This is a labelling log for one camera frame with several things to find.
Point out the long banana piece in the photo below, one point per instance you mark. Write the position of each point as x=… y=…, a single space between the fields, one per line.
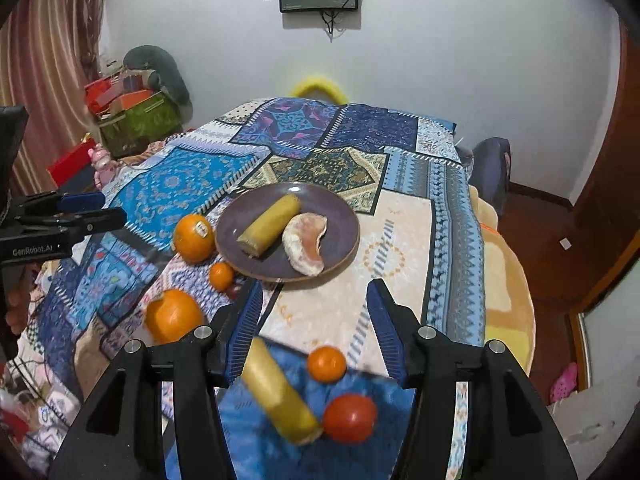
x=280 y=400

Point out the grey cushion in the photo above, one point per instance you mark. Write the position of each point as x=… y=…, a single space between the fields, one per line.
x=170 y=75

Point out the peeled citrus segment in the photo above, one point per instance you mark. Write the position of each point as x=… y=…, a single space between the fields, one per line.
x=302 y=246

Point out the small dark red fruit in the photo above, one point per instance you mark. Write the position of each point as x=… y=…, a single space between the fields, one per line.
x=233 y=291

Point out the yellow fluffy cushion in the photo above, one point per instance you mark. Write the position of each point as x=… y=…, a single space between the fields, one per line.
x=315 y=82

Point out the medium tangerine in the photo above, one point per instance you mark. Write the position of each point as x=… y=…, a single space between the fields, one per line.
x=326 y=365

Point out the brown wooden door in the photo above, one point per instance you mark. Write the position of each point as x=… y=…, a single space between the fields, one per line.
x=615 y=185

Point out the flat red box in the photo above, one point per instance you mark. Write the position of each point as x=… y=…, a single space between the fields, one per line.
x=70 y=166

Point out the short banana piece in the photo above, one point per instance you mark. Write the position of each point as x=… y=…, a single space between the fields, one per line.
x=267 y=225

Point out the white printed cloth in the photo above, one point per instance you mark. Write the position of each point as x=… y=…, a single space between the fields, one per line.
x=50 y=410

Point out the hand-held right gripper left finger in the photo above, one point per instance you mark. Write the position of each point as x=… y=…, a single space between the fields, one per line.
x=245 y=331

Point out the striped brown curtain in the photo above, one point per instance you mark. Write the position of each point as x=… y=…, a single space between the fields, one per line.
x=45 y=60

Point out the white wall socket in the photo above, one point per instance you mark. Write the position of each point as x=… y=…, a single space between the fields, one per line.
x=565 y=243

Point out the orange cardboard box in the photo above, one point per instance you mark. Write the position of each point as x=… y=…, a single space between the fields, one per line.
x=132 y=101

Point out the purple chair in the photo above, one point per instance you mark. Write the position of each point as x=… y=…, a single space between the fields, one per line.
x=492 y=170

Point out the blue patchwork blanket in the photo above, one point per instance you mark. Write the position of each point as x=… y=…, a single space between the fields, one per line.
x=175 y=185

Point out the red gift box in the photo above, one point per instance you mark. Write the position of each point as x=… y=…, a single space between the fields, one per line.
x=102 y=92

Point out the partly peeled orange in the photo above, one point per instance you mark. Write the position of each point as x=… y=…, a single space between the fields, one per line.
x=172 y=317

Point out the purple round plate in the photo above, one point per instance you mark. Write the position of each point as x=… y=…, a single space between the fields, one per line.
x=340 y=240

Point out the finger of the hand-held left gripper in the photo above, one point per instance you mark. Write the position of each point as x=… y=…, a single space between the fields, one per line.
x=80 y=201
x=100 y=222

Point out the person's left hand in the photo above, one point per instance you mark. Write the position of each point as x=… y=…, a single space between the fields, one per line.
x=19 y=310

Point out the beige fleece blanket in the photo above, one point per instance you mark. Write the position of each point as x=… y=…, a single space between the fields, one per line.
x=505 y=285

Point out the pink slipper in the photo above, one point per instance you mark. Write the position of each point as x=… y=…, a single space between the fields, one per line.
x=565 y=382

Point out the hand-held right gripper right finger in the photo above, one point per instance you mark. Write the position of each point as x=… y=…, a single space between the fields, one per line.
x=382 y=331

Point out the white cardboard sheet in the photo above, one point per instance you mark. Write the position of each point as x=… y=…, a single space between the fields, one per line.
x=590 y=435

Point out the red tomato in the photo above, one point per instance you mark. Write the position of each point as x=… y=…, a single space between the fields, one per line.
x=350 y=418

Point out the small tangerine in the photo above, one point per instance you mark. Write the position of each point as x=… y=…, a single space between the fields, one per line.
x=221 y=276

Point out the pink plush toy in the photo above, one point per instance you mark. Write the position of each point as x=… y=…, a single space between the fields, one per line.
x=102 y=162

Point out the large orange with sticker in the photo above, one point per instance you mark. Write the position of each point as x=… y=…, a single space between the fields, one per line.
x=190 y=242

